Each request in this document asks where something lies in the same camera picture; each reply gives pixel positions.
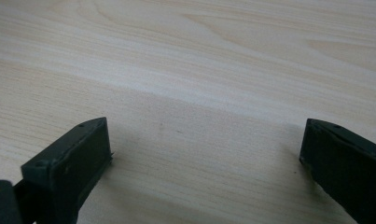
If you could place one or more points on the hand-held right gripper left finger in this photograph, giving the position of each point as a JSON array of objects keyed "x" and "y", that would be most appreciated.
[{"x": 71, "y": 165}]

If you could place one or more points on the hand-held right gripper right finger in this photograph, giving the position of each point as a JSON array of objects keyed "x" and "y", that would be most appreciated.
[{"x": 344, "y": 165}]

